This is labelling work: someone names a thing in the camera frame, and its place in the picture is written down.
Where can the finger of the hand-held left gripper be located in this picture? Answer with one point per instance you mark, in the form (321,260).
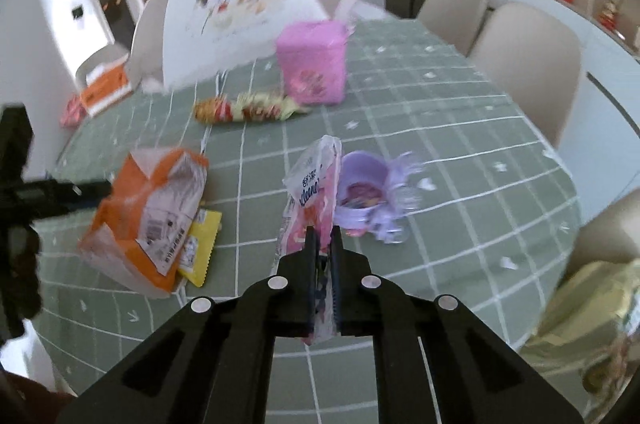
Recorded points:
(70,196)

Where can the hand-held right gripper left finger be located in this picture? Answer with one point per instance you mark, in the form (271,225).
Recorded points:
(312,284)

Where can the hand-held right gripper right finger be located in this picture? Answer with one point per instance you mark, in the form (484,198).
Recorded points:
(336,284)

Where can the orange white snack bag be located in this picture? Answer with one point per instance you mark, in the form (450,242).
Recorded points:
(145,214)

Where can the pink white tissue packet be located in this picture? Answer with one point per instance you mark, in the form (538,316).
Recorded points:
(310,194)

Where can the yellow-green plastic bag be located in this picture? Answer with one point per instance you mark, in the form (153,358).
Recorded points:
(585,319)

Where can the person's left forearm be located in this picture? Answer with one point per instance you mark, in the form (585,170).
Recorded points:
(35,391)

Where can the person's left hand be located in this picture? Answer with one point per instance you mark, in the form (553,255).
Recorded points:
(27,274)

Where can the orange white box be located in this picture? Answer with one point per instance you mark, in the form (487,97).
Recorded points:
(107,89)

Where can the yellow packet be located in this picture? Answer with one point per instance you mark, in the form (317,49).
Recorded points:
(200,249)

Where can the green checkered tablecloth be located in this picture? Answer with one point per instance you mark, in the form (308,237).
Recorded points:
(450,204)

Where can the red yellow candy wrapper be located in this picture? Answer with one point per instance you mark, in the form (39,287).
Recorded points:
(245,108)

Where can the pink box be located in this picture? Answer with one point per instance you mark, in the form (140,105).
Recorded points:
(312,59)

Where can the white cartoon food cover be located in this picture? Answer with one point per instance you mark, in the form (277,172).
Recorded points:
(235,4)

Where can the white sideboard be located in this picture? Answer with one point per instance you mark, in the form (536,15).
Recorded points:
(610,74)

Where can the wall switch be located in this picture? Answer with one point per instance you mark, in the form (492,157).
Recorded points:
(77,12)

